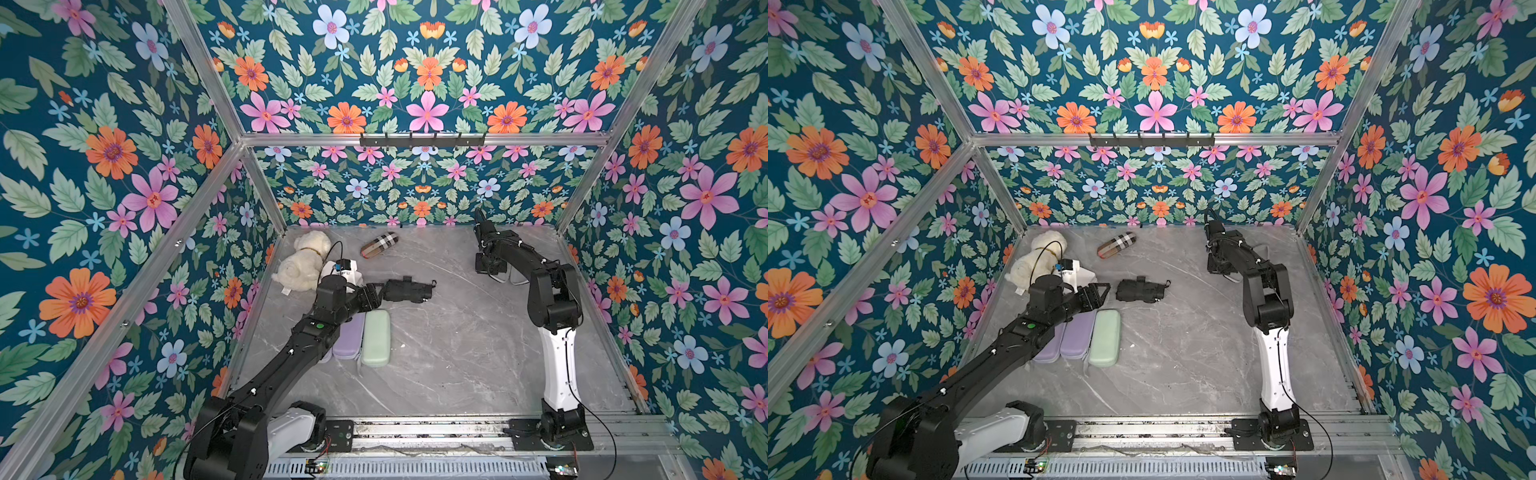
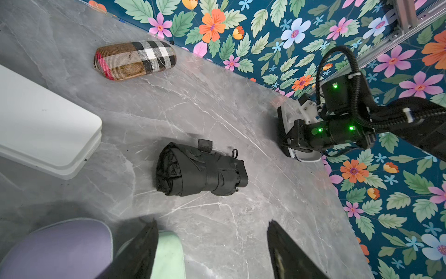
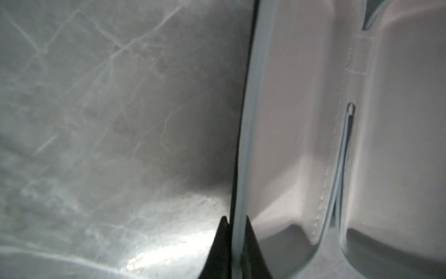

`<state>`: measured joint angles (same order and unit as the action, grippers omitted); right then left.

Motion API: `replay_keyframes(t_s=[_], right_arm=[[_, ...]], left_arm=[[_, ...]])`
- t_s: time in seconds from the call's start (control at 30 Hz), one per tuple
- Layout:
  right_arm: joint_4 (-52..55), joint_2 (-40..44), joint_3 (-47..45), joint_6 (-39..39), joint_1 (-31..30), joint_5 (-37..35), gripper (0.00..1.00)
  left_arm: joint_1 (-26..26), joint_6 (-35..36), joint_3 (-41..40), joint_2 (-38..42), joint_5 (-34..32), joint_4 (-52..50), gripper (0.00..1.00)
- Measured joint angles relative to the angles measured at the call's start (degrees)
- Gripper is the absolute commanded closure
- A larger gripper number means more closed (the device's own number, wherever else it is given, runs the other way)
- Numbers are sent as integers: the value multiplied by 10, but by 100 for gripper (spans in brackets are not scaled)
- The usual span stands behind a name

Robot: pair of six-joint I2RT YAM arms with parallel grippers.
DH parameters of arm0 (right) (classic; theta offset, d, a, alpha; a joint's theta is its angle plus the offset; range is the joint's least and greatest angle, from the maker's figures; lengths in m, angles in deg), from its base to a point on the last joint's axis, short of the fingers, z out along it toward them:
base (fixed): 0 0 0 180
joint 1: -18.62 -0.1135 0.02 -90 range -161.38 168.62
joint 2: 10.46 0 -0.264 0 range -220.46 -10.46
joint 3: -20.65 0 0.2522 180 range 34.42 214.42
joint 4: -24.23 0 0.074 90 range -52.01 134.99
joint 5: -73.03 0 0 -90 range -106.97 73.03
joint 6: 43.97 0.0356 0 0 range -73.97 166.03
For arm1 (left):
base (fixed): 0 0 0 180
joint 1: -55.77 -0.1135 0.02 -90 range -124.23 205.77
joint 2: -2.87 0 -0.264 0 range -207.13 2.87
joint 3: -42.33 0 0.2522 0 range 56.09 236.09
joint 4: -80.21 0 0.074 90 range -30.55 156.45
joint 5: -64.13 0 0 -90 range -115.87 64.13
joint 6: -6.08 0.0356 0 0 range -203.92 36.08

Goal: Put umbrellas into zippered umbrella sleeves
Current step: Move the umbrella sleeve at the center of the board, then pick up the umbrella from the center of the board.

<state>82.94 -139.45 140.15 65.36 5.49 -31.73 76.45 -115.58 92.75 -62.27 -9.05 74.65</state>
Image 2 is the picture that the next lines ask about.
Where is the black umbrella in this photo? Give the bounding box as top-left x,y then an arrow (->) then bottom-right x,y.
156,139 -> 249,196

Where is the white closed umbrella case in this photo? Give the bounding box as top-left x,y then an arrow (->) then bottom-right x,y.
1,66 -> 102,180

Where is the plaid folded umbrella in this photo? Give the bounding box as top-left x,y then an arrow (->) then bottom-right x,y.
93,41 -> 177,81

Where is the beige case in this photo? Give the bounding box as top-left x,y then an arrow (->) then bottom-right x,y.
277,105 -> 321,163

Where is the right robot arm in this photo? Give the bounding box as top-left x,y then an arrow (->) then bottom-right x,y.
279,46 -> 446,160

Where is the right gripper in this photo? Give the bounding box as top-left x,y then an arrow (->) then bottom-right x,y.
278,116 -> 377,154

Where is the mint green zippered case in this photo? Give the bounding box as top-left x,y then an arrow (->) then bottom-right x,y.
137,230 -> 186,279

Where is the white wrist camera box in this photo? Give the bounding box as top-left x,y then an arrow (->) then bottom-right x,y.
298,95 -> 319,124

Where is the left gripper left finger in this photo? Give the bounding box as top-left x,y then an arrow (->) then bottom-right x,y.
96,220 -> 159,279

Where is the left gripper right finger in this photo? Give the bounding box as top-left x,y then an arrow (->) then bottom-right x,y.
267,220 -> 328,279

